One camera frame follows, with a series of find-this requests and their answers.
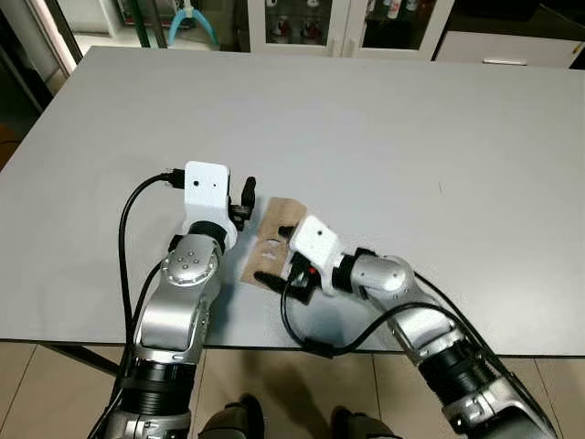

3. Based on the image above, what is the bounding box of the small brown cardboard piece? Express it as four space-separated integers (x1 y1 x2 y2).
239 196 308 288

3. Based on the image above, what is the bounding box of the left robot leg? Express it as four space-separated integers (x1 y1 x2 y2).
199 393 268 439

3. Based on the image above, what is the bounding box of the robot leg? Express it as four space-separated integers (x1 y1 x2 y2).
329 406 405 439
199 393 268 439

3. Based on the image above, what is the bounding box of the right robot leg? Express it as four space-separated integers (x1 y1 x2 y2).
329 406 405 439

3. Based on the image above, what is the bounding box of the white glass door cabinet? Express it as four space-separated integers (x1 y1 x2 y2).
245 0 458 61

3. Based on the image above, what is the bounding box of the white low cabinet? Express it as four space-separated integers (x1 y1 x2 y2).
431 30 585 70

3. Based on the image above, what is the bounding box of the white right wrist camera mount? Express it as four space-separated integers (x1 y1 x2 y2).
287 216 346 277

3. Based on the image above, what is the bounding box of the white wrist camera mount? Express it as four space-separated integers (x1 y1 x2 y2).
181 161 240 250
287 216 346 277

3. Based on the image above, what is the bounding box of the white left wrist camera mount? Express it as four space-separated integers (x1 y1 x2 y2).
181 161 240 250

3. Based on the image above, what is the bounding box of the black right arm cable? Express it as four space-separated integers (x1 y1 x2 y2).
280 270 476 359

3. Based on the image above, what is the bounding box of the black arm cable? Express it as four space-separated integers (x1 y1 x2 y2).
280 270 476 359
114 169 188 403

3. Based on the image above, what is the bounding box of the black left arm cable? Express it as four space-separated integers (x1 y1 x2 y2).
114 169 188 403

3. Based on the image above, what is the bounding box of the cyan handled tool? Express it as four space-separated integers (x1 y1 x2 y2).
167 0 220 48

